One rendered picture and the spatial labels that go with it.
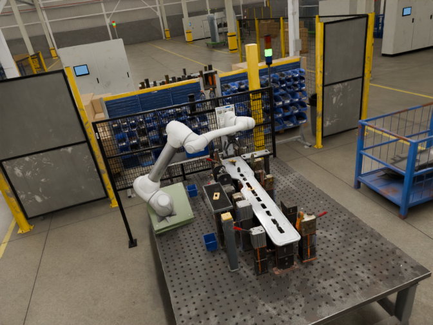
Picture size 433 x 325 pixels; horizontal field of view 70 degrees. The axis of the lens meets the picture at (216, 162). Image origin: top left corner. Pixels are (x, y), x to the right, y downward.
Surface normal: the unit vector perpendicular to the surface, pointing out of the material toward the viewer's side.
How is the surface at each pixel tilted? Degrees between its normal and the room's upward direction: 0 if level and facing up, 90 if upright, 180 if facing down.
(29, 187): 90
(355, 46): 90
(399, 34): 90
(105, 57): 90
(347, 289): 0
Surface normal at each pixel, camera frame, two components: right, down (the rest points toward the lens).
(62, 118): 0.33, 0.39
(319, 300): -0.14, -0.89
